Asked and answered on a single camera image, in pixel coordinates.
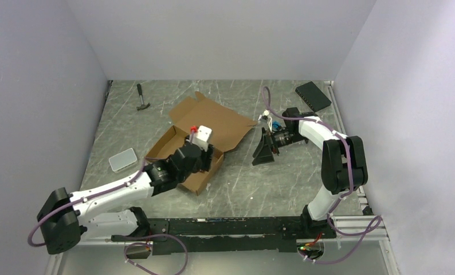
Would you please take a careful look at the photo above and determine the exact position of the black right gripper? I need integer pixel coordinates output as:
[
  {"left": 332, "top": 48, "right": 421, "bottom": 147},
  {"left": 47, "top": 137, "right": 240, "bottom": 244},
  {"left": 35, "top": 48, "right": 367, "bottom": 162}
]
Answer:
[{"left": 253, "top": 127, "right": 307, "bottom": 166}]

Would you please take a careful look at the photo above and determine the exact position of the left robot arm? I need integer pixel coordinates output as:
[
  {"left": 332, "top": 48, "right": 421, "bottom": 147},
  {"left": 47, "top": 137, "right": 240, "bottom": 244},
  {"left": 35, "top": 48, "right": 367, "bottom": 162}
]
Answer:
[{"left": 28, "top": 142, "right": 215, "bottom": 255}]

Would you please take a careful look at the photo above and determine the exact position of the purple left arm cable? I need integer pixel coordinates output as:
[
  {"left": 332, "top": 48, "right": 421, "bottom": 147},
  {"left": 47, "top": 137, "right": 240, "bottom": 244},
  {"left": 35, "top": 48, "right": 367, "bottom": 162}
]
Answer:
[{"left": 27, "top": 159, "right": 189, "bottom": 275}]

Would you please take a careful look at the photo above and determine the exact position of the black blue highlighter marker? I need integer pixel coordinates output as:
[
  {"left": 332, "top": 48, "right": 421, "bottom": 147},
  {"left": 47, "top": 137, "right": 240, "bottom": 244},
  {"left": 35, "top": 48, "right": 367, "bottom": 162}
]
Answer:
[{"left": 272, "top": 121, "right": 283, "bottom": 132}]

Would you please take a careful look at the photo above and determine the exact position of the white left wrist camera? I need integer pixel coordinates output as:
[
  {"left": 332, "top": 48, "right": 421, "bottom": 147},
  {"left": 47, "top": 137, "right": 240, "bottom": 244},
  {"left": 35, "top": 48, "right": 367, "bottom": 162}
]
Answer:
[{"left": 189, "top": 125, "right": 213, "bottom": 149}]

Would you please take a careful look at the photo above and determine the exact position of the black handled hammer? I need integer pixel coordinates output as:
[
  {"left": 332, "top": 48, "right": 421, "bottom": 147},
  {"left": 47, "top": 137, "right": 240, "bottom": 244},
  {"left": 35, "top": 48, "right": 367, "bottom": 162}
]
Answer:
[{"left": 136, "top": 84, "right": 151, "bottom": 111}]

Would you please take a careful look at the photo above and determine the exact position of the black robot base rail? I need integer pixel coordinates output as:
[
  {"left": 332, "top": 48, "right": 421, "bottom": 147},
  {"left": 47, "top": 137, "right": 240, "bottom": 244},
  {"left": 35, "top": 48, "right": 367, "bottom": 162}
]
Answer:
[{"left": 111, "top": 216, "right": 336, "bottom": 256}]

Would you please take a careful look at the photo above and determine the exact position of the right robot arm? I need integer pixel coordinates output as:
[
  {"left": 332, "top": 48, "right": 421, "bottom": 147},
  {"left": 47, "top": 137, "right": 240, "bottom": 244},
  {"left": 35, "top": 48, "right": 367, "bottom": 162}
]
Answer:
[{"left": 252, "top": 107, "right": 368, "bottom": 238}]

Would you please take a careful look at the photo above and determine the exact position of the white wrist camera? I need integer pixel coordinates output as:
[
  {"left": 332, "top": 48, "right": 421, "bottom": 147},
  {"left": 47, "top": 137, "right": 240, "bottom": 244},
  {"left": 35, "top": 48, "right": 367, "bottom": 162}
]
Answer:
[
  {"left": 258, "top": 109, "right": 273, "bottom": 127},
  {"left": 189, "top": 125, "right": 213, "bottom": 149}
]

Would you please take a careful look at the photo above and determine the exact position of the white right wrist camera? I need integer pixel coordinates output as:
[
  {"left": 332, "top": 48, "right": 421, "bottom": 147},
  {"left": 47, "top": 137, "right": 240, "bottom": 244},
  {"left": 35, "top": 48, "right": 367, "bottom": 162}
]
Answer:
[{"left": 258, "top": 109, "right": 273, "bottom": 127}]

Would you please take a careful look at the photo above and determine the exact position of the white plastic box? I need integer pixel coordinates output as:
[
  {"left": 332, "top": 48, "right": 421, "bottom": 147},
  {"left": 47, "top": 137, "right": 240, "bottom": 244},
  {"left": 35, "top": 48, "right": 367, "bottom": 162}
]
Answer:
[{"left": 108, "top": 148, "right": 138, "bottom": 172}]

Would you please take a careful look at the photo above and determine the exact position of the brown cardboard box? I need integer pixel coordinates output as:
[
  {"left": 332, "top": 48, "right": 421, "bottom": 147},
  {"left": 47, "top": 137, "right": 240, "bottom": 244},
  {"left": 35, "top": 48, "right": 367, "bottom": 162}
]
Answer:
[{"left": 146, "top": 91, "right": 257, "bottom": 195}]

